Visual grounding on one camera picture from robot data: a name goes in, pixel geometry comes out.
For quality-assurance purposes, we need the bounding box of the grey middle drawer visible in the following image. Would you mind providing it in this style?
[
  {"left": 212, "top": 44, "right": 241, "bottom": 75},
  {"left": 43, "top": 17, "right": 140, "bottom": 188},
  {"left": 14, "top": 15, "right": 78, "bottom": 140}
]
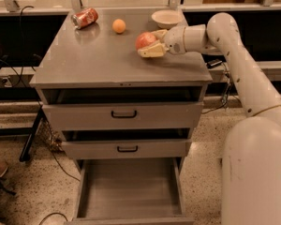
[{"left": 62, "top": 140, "right": 191, "bottom": 159}]

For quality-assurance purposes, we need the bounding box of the grey drawer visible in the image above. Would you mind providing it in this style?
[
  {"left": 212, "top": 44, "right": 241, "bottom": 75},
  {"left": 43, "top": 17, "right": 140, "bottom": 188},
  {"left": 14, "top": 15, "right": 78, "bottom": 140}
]
[
  {"left": 43, "top": 102, "right": 202, "bottom": 131},
  {"left": 62, "top": 140, "right": 191, "bottom": 159},
  {"left": 65, "top": 157, "right": 194, "bottom": 225}
]

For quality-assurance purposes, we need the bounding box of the grey bottom drawer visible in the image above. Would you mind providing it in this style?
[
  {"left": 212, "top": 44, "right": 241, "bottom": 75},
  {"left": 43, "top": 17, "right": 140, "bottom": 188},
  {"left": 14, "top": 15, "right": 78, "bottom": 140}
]
[{"left": 65, "top": 157, "right": 194, "bottom": 225}]

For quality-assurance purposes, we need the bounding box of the orange fruit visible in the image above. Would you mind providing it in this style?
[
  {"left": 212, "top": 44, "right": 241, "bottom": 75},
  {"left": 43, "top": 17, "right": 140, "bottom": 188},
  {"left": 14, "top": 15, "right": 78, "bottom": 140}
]
[{"left": 112, "top": 19, "right": 126, "bottom": 34}]

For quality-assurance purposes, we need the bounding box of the red soda can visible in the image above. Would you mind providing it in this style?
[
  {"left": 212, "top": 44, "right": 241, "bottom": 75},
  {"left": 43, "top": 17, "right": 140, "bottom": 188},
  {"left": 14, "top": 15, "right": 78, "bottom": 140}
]
[{"left": 71, "top": 8, "right": 98, "bottom": 29}]

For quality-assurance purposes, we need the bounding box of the grey drawer cabinet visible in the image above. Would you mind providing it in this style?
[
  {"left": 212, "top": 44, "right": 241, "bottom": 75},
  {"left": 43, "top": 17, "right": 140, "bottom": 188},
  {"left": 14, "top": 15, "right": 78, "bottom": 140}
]
[{"left": 29, "top": 7, "right": 214, "bottom": 225}]

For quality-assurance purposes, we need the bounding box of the black table leg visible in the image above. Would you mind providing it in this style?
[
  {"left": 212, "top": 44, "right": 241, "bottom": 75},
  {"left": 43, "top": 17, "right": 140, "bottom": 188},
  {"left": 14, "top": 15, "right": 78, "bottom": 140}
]
[{"left": 19, "top": 110, "right": 43, "bottom": 162}]

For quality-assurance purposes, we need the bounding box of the black floor cable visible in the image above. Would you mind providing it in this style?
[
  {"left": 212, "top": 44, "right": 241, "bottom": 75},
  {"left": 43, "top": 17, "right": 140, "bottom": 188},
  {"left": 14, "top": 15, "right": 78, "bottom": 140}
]
[{"left": 37, "top": 212, "right": 68, "bottom": 225}]

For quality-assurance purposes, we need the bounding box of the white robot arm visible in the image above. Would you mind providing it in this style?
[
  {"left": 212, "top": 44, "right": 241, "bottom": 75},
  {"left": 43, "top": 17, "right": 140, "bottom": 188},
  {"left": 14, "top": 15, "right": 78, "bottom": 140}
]
[{"left": 136, "top": 12, "right": 281, "bottom": 225}]

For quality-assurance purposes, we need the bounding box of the white bowl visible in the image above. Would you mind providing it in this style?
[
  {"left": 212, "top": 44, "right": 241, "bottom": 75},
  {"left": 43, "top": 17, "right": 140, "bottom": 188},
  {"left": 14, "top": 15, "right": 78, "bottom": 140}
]
[{"left": 152, "top": 10, "right": 183, "bottom": 29}]

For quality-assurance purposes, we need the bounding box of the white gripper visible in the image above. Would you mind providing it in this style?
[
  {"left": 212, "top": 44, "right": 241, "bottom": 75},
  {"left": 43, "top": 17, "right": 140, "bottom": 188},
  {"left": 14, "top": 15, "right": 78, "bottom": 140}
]
[{"left": 138, "top": 26, "right": 185, "bottom": 58}]

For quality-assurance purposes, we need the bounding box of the black power adapter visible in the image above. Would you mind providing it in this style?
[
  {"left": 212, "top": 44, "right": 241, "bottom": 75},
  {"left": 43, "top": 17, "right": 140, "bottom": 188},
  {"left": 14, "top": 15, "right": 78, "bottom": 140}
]
[{"left": 207, "top": 59, "right": 223, "bottom": 69}]

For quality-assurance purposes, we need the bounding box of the grey top drawer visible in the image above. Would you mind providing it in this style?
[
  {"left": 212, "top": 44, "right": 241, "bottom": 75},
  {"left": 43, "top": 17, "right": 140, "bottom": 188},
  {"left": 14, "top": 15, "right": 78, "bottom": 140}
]
[{"left": 43, "top": 102, "right": 202, "bottom": 131}]

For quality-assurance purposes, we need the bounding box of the red apple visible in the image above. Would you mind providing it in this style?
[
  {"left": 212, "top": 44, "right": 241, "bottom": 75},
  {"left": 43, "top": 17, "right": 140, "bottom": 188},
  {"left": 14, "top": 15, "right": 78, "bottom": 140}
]
[{"left": 135, "top": 32, "right": 156, "bottom": 50}]

